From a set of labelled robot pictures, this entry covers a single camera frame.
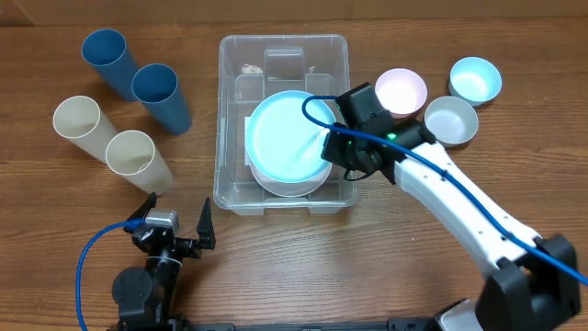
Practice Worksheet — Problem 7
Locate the cream cup front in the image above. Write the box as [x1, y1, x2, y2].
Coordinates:
[106, 130, 174, 195]

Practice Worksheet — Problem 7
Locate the light blue plate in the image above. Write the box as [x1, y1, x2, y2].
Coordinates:
[245, 90, 335, 184]

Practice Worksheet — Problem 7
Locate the cream cup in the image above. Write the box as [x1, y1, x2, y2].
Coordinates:
[52, 96, 119, 163]
[106, 130, 174, 195]

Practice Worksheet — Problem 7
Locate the clear plastic storage bin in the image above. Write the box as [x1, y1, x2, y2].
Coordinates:
[213, 34, 358, 216]

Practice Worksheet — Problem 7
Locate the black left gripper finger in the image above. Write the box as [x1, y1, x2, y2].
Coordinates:
[128, 192, 157, 221]
[197, 198, 216, 250]

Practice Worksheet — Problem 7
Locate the dark blue cup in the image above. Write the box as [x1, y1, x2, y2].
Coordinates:
[82, 29, 139, 102]
[131, 63, 192, 135]

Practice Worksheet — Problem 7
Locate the cream cup rear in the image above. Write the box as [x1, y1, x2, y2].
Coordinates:
[52, 96, 119, 163]

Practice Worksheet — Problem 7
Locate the dark blue cup front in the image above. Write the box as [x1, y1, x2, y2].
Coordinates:
[131, 63, 192, 135]

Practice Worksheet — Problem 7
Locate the pink bowl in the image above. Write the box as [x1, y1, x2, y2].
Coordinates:
[375, 68, 428, 119]

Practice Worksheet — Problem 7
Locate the light blue bowl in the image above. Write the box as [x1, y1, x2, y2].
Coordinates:
[448, 57, 503, 107]

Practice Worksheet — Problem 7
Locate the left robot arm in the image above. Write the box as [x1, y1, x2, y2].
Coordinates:
[111, 192, 216, 331]

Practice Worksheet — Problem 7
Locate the pink plate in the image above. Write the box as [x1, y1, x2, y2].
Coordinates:
[250, 162, 332, 198]

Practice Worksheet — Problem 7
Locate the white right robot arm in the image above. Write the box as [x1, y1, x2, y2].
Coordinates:
[322, 119, 587, 330]

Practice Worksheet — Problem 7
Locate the dark blue cup rear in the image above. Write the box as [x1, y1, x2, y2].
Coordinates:
[82, 29, 139, 102]

